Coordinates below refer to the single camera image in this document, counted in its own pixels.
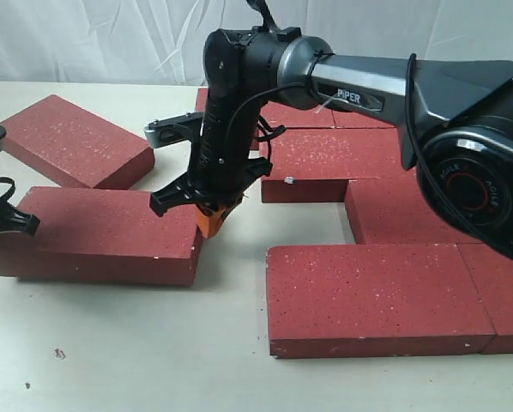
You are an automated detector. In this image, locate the white backdrop cloth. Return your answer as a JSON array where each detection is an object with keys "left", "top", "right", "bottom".
[{"left": 0, "top": 0, "right": 513, "bottom": 86}]

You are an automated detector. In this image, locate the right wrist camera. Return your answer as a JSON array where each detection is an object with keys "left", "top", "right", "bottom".
[{"left": 144, "top": 112, "right": 204, "bottom": 148}]

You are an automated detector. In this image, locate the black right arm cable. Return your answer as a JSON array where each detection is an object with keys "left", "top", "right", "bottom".
[{"left": 221, "top": 0, "right": 513, "bottom": 250}]

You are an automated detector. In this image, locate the red brick front large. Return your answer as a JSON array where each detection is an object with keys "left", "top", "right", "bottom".
[{"left": 266, "top": 244, "right": 496, "bottom": 359}]

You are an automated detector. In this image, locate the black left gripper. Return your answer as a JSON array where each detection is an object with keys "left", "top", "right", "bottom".
[{"left": 0, "top": 197, "right": 40, "bottom": 236}]

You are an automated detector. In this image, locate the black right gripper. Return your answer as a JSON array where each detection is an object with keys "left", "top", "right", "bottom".
[{"left": 149, "top": 94, "right": 271, "bottom": 239}]

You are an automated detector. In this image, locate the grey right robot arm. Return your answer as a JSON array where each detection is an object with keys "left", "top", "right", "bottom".
[{"left": 145, "top": 27, "right": 513, "bottom": 261}]

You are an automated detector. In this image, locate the red brick with white chip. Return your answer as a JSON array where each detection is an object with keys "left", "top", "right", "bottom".
[{"left": 261, "top": 129, "right": 414, "bottom": 203}]

